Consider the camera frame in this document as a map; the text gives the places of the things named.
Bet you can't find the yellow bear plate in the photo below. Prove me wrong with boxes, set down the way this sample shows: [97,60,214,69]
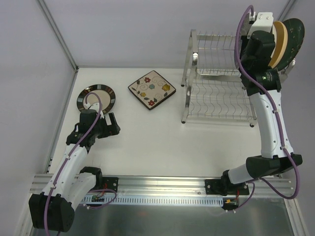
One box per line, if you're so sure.
[269,21,288,68]

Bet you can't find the striped rim round plate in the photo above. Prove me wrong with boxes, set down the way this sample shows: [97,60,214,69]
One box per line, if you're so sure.
[76,84,116,112]

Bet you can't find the cream bear plate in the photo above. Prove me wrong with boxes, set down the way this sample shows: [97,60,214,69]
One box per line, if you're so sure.
[271,22,277,57]

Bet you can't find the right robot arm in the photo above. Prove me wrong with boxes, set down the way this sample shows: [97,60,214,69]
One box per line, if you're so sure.
[212,30,303,199]

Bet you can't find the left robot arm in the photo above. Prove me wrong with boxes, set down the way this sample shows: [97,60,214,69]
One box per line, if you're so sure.
[29,110,121,235]

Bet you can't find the metal dish rack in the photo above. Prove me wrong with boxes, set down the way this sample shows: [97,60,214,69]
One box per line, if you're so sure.
[181,29,297,128]

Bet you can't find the dark green floral plate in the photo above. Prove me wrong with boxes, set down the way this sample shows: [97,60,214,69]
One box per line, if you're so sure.
[276,18,305,71]

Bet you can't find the square floral plate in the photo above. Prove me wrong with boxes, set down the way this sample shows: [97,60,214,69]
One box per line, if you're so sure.
[128,70,176,110]

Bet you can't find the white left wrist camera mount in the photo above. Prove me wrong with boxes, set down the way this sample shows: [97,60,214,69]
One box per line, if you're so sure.
[83,102,112,120]

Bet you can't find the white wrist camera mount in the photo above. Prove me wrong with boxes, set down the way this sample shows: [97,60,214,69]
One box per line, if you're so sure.
[83,102,112,120]
[247,12,274,39]

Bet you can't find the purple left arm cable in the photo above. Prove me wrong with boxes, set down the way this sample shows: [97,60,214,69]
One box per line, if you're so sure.
[44,92,119,234]

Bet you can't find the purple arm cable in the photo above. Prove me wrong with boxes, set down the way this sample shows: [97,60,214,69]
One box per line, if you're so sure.
[211,5,301,217]
[44,92,119,234]

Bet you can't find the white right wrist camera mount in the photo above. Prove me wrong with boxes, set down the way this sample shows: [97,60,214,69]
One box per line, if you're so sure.
[247,12,274,39]

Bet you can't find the aluminium frame post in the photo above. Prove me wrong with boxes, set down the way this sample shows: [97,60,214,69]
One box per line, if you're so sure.
[36,0,79,72]

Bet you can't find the aluminium mounting rail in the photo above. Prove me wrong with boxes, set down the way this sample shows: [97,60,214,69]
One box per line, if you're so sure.
[30,174,295,198]

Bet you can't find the white slotted cable duct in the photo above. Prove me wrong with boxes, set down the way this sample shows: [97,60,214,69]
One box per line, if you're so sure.
[80,194,223,207]

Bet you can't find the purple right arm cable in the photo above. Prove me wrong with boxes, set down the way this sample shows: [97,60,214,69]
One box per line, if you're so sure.
[211,5,301,217]

